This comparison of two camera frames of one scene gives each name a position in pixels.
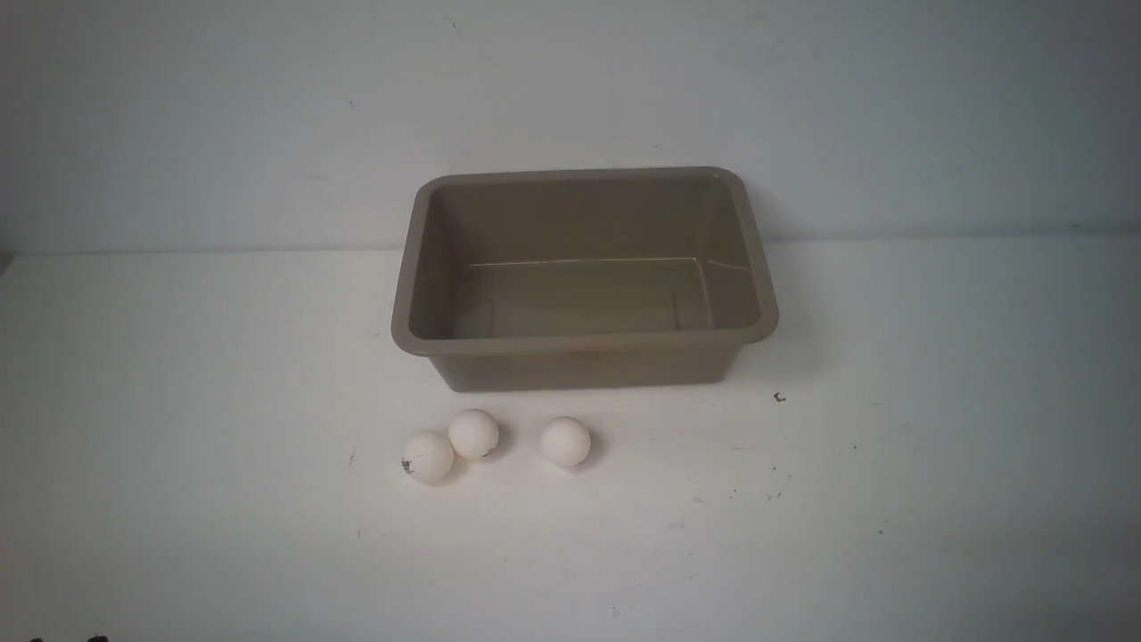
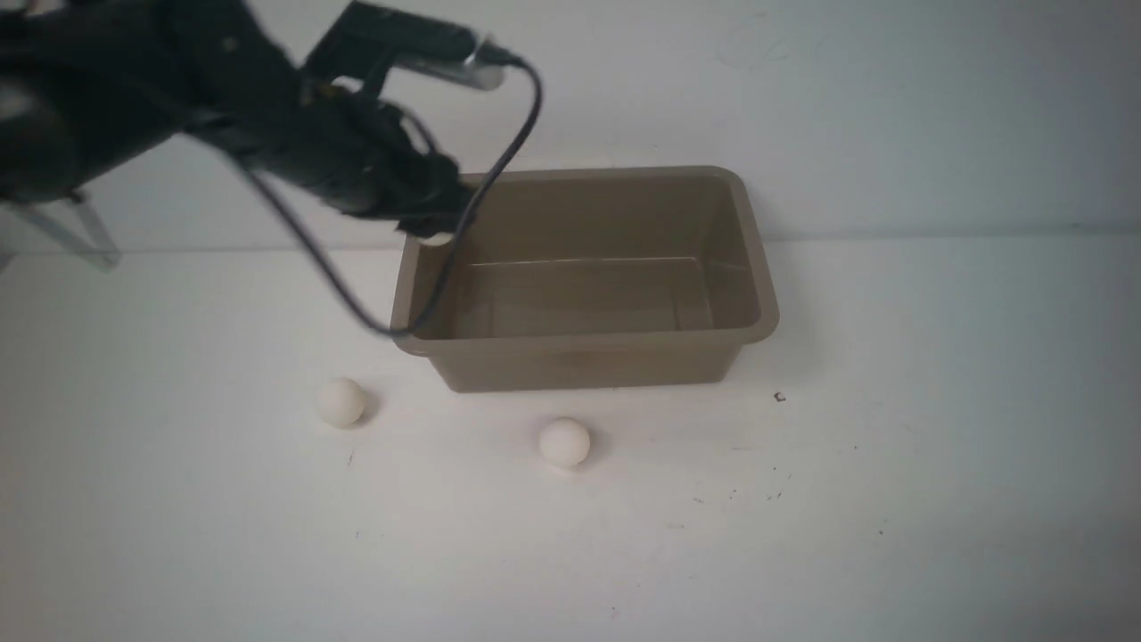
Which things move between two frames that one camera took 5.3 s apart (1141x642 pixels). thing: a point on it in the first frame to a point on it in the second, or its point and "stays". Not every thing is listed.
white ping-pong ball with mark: [427, 457] to [436, 239]
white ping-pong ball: [565, 440] stays
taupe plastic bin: [579, 281] stays
